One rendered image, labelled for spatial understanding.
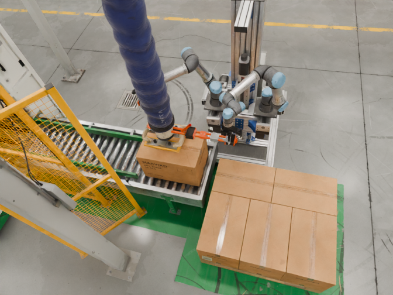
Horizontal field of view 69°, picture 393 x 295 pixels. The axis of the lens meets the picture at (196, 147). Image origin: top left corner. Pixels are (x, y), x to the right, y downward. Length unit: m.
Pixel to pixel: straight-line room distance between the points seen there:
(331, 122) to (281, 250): 2.13
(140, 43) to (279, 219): 1.97
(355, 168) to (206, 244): 2.11
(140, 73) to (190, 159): 1.05
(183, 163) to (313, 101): 2.44
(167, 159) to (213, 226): 0.77
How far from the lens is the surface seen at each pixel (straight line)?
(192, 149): 2.74
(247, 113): 2.97
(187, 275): 3.30
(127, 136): 3.41
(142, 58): 1.88
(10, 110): 1.97
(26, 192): 1.84
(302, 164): 3.83
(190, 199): 2.90
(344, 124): 4.34
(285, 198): 2.97
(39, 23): 4.99
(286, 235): 2.85
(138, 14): 1.75
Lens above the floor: 3.23
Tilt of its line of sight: 56 degrees down
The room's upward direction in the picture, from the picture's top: 11 degrees counter-clockwise
